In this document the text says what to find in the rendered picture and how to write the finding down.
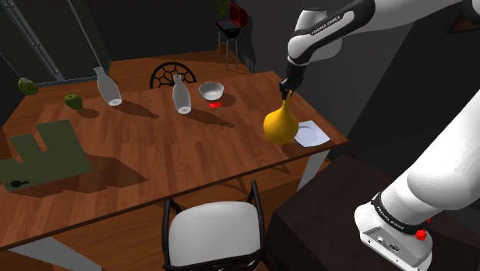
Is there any white bowl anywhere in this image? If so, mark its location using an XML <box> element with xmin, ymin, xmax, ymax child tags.
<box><xmin>198</xmin><ymin>81</ymin><xmax>225</xmax><ymax>102</ymax></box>

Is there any yellow round long-necked vase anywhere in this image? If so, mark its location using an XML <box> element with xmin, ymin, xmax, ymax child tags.
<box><xmin>262</xmin><ymin>89</ymin><xmax>300</xmax><ymax>146</ymax></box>

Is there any green potted plant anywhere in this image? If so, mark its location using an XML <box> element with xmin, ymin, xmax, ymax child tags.
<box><xmin>208</xmin><ymin>0</ymin><xmax>236</xmax><ymax>18</ymax></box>

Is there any brown wooden table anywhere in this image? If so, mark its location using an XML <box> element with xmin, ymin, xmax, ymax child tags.
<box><xmin>0</xmin><ymin>69</ymin><xmax>349</xmax><ymax>271</ymax></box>

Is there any green apple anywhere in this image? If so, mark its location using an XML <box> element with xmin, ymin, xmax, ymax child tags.
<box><xmin>63</xmin><ymin>93</ymin><xmax>84</xmax><ymax>112</ymax></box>

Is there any black grill with red lid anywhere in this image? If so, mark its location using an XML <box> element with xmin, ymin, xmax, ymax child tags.
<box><xmin>215</xmin><ymin>2</ymin><xmax>249</xmax><ymax>72</ymax></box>

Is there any dark robot stand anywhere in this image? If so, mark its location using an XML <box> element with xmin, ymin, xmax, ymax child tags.
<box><xmin>262</xmin><ymin>152</ymin><xmax>480</xmax><ymax>271</ymax></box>

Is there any dark window with grey frame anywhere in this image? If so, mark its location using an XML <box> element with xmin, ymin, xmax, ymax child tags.
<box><xmin>0</xmin><ymin>0</ymin><xmax>112</xmax><ymax>89</ymax></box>

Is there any black web-back chair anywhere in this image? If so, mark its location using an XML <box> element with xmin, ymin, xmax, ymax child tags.
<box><xmin>148</xmin><ymin>61</ymin><xmax>198</xmax><ymax>90</ymax></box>

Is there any white-seat black-frame chair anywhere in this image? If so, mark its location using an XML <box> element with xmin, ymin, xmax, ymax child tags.
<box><xmin>160</xmin><ymin>179</ymin><xmax>268</xmax><ymax>271</ymax></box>

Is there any white square plate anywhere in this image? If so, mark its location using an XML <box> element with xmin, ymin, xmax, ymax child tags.
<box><xmin>293</xmin><ymin>119</ymin><xmax>332</xmax><ymax>149</ymax></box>

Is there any olive green flat sheet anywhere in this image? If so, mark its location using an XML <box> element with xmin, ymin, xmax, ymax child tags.
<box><xmin>0</xmin><ymin>119</ymin><xmax>94</xmax><ymax>193</ymax></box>

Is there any clear glass bottle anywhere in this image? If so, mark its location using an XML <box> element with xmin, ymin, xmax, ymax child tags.
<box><xmin>172</xmin><ymin>73</ymin><xmax>192</xmax><ymax>115</ymax></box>
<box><xmin>93</xmin><ymin>66</ymin><xmax>124</xmax><ymax>108</ymax></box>

